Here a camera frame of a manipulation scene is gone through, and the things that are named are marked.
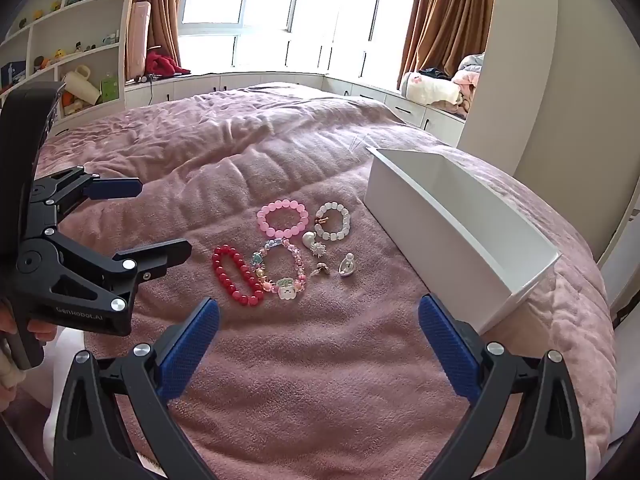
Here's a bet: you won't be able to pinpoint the bay window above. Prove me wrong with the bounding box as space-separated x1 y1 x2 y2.
177 0 423 75

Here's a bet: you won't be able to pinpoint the blue box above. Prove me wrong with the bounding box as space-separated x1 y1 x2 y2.
0 60 27 95

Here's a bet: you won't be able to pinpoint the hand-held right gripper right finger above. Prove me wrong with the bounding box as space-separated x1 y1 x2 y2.
417 294 588 480

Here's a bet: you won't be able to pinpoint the white shelf unit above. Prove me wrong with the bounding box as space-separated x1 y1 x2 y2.
0 0 144 128

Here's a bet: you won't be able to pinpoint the person's left hand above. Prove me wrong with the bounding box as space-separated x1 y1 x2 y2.
0 297 57 394

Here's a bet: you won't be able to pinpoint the cream mug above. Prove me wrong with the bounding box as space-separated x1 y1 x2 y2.
62 65 102 106

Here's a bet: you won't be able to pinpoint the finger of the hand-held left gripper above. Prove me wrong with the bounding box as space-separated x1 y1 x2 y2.
21 166 144 240
14 239 193 337

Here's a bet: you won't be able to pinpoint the pile of clothes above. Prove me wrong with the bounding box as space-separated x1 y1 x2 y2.
450 52 487 117

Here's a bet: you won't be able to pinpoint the white and pink plush pillow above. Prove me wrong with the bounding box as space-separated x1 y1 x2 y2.
400 71 463 107

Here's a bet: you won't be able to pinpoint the white window seat cabinets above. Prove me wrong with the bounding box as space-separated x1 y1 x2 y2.
122 71 467 148

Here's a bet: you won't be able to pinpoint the colourful charm bracelet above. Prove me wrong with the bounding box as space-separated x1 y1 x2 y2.
248 239 308 302

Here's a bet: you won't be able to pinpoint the red bead bracelet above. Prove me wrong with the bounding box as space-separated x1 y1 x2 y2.
211 244 266 307

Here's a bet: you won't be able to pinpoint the pink bead bracelet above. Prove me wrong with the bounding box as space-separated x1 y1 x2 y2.
256 200 310 239

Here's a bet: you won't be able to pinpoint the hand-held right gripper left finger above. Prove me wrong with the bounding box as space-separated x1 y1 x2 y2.
52 297 221 480

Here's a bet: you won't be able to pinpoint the pink blanket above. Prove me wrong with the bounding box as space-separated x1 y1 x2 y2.
0 81 618 480

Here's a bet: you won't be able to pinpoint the white storage box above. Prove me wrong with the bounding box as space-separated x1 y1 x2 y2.
365 146 562 336

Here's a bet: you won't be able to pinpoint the brown curtain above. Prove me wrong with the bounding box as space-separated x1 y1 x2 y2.
134 0 192 73
397 0 498 92

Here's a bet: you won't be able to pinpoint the red cloth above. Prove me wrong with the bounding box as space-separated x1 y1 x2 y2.
145 50 191 79

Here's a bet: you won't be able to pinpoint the white bead bracelet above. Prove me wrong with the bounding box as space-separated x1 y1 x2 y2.
314 201 352 242

